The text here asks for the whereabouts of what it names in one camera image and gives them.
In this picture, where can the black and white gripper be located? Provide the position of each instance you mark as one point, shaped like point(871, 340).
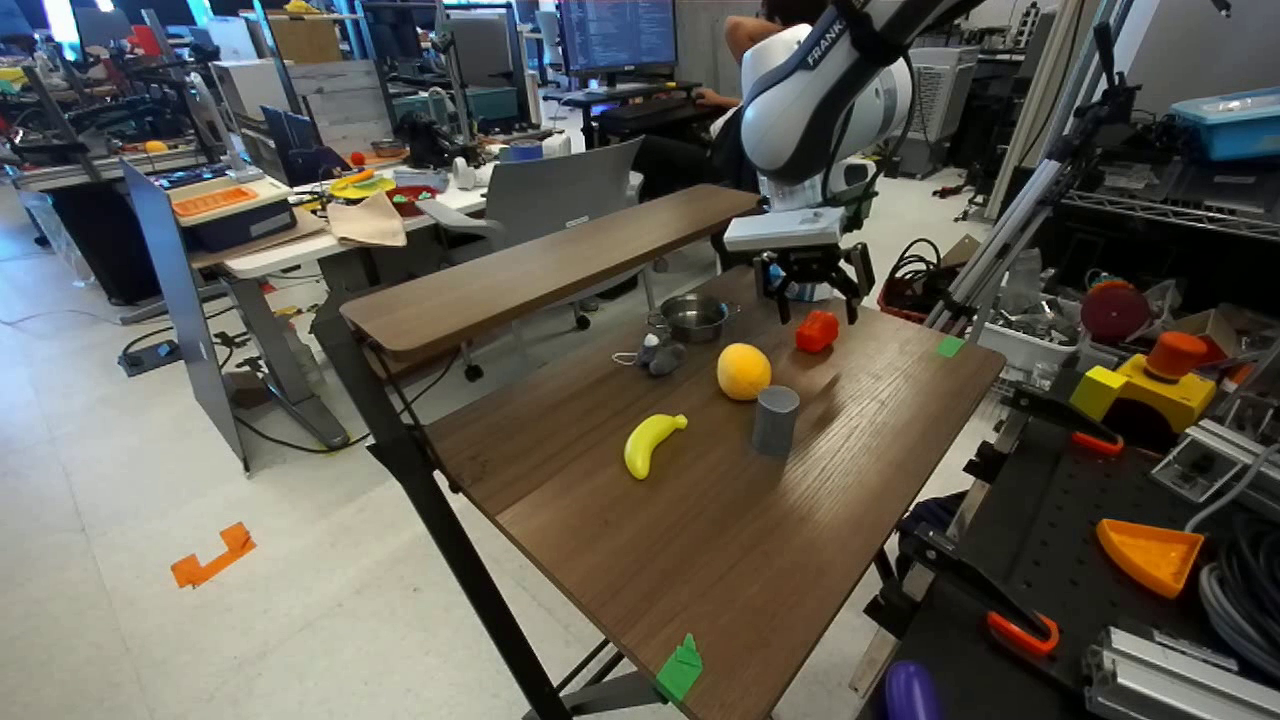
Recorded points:
point(811, 241)

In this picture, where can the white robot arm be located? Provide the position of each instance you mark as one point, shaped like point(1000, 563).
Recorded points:
point(814, 98)

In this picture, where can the yellow orange toy fruit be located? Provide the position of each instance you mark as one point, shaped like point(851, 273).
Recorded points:
point(740, 368)

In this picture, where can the grey plastic cup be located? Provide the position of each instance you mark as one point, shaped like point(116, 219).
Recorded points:
point(774, 420)

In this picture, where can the green tape marker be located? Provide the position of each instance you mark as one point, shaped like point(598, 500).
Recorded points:
point(949, 347)
point(681, 671)

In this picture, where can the person in black skirt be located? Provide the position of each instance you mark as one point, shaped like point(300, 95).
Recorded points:
point(708, 149)

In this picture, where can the small grey toy figure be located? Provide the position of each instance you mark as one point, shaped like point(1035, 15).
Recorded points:
point(655, 358)

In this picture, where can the yellow toy banana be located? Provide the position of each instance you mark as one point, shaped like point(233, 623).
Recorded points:
point(647, 436)

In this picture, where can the grey office chair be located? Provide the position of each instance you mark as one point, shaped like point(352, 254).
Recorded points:
point(538, 197)

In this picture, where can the orange black clamp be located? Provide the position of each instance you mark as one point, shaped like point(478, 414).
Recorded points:
point(1008, 619)
point(1081, 430)

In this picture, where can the computer monitor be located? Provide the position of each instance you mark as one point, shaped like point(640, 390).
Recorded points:
point(608, 38)

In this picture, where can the yellow box red button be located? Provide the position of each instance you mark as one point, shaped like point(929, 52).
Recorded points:
point(1164, 379)

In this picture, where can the wooden bench shelf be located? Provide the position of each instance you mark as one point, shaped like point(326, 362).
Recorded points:
point(482, 295)

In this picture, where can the purple toy eggplant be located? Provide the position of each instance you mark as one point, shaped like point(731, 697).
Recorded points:
point(908, 693)

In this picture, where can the orange plastic wedge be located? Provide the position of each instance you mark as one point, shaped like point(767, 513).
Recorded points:
point(1151, 553)

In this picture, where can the orange floor tape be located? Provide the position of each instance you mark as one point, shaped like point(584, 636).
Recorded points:
point(198, 571)

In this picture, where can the aluminium extrusion rail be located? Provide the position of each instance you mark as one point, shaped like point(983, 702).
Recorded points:
point(1138, 678)

